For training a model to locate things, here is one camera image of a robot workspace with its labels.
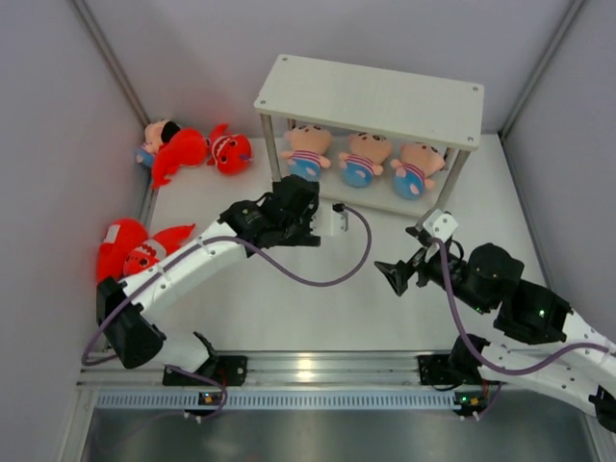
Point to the pink doll black hair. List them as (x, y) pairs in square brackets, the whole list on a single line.
[(156, 135)]

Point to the aluminium mounting rail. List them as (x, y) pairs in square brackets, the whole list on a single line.
[(236, 369)]

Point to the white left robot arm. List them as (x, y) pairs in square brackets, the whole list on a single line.
[(128, 310)]

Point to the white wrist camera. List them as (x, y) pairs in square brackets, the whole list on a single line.
[(331, 219), (434, 224)]

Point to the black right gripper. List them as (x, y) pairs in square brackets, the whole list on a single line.
[(398, 273)]

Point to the pink doll striped shirt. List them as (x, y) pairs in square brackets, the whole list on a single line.
[(306, 157), (414, 167), (364, 161)]

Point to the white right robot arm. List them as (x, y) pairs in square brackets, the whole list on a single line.
[(514, 331)]

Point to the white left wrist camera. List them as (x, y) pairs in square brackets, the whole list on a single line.
[(331, 219)]

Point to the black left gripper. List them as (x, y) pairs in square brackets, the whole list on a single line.
[(302, 236)]

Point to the grey slotted cable duct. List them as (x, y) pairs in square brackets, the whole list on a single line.
[(243, 399)]

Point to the red plush shark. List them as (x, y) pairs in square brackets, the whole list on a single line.
[(156, 248), (229, 153), (122, 236)]

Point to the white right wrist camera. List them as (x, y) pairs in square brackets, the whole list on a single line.
[(434, 224)]

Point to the red plush whale back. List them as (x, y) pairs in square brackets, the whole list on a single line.
[(187, 148)]

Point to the white two-tier shelf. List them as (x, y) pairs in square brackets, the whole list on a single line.
[(399, 105)]

